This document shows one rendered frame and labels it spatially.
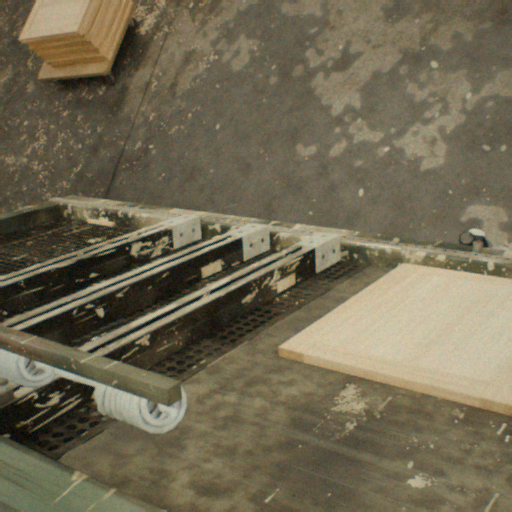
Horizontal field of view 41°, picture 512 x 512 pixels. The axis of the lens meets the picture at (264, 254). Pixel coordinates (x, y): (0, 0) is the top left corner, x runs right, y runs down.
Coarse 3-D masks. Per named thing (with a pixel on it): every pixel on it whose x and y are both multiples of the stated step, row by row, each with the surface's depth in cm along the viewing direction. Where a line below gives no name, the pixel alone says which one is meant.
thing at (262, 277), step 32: (288, 256) 165; (320, 256) 174; (224, 288) 145; (256, 288) 152; (160, 320) 130; (192, 320) 135; (224, 320) 144; (96, 352) 118; (128, 352) 122; (160, 352) 129; (0, 384) 100; (64, 384) 111; (0, 416) 102; (32, 416) 106
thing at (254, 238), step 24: (216, 240) 181; (240, 240) 183; (264, 240) 193; (168, 264) 163; (192, 264) 168; (96, 288) 149; (120, 288) 150; (144, 288) 156; (168, 288) 162; (48, 312) 139; (72, 312) 139; (96, 312) 145; (120, 312) 150; (48, 336) 135; (72, 336) 140
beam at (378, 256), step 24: (72, 216) 243; (96, 216) 236; (120, 216) 229; (144, 216) 222; (216, 216) 216; (288, 240) 192; (384, 240) 182; (408, 240) 181; (384, 264) 176; (432, 264) 168; (456, 264) 165; (480, 264) 161; (504, 264) 159
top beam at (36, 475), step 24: (0, 456) 84; (24, 456) 83; (0, 480) 79; (24, 480) 79; (48, 480) 79; (72, 480) 78; (96, 480) 78; (0, 504) 75; (24, 504) 75; (48, 504) 74; (72, 504) 74; (96, 504) 74; (120, 504) 74; (144, 504) 74
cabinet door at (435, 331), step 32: (384, 288) 156; (416, 288) 156; (448, 288) 155; (480, 288) 154; (320, 320) 140; (352, 320) 140; (384, 320) 139; (416, 320) 138; (448, 320) 138; (480, 320) 137; (288, 352) 128; (320, 352) 126; (352, 352) 125; (384, 352) 125; (416, 352) 125; (448, 352) 124; (480, 352) 123; (416, 384) 114; (448, 384) 112; (480, 384) 112
